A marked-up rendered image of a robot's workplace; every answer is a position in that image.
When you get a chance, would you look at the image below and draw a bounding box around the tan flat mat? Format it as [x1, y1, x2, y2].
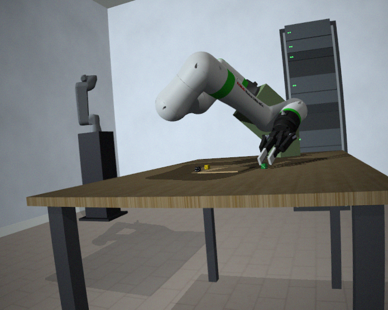
[198, 166, 251, 173]

